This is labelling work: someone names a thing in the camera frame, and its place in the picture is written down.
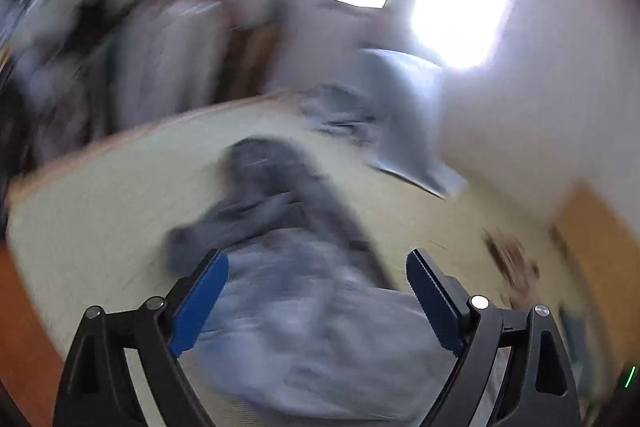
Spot light blue pants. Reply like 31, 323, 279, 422
190, 229, 481, 423

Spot light blue blanket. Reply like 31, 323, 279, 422
300, 48, 463, 198

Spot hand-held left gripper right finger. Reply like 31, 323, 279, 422
406, 248, 583, 427

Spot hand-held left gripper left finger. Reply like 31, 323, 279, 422
52, 248, 230, 427

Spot white fabric wardrobe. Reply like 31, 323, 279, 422
100, 0, 226, 132

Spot wooden headboard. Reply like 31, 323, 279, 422
552, 187, 640, 308

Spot grey shirt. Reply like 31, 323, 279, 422
167, 136, 396, 290

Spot beige garment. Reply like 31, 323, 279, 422
482, 229, 541, 303

